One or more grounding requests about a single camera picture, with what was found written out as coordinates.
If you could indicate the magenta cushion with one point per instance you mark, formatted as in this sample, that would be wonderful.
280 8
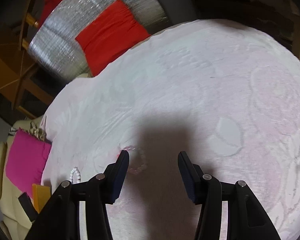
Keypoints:
26 161

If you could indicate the wooden cabinet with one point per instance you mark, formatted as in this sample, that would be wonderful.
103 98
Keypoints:
16 70

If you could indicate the orange cardboard box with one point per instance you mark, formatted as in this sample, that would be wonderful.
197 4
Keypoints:
41 195

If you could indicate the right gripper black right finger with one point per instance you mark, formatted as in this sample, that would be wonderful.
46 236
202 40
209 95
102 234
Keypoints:
191 175

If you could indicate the silver foil insulation panel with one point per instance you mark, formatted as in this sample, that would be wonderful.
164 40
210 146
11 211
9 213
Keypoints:
54 46

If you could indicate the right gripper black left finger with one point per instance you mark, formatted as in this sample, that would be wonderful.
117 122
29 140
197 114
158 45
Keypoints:
115 175

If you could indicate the wooden stair railing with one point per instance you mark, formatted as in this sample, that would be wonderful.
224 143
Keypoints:
30 18

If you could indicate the beige crumpled cloth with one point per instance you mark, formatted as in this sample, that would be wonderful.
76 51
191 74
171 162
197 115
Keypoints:
37 132

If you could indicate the wooden side table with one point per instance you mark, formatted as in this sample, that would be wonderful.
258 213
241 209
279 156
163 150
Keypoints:
280 19

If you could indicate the cream leather headboard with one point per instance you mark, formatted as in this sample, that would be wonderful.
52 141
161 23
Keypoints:
15 223

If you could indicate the red cushion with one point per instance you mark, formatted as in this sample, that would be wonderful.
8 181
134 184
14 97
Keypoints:
109 36

